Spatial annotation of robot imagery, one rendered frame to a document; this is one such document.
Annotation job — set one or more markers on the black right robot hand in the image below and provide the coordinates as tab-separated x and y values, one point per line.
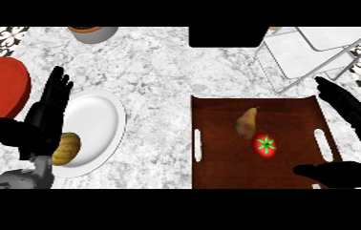
340	103

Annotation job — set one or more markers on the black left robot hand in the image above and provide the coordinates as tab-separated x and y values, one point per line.
46	113

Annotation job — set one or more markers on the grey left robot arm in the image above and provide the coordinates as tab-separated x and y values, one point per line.
28	175

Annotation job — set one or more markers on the red tomato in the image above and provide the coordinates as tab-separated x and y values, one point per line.
264	146

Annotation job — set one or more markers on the brown wooden tray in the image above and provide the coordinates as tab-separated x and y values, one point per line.
253	163

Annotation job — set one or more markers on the white oval plate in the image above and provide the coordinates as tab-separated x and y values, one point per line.
93	129

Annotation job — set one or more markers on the red rounded object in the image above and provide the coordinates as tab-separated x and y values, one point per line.
11	86

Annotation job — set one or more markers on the yellow-brown bread roll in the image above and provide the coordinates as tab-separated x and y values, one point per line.
66	148

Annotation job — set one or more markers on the black and white patterned tile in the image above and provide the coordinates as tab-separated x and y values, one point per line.
10	38

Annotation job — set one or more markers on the grey pot with orange rim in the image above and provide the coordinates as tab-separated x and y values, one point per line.
93	34

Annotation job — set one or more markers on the black rectangular appliance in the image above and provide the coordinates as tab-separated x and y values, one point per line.
227	36

